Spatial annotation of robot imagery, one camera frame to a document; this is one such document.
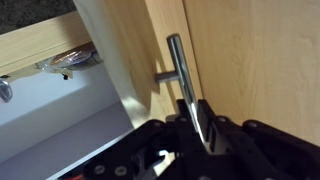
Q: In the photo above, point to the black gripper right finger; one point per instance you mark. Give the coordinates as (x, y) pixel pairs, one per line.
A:
(262, 151)

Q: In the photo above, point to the cupboard door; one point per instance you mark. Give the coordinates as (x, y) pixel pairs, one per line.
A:
(131, 39)

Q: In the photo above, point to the door metal handle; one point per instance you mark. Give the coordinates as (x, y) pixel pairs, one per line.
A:
(181, 74)

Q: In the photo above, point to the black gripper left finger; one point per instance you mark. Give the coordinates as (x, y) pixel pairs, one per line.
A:
(136, 154)

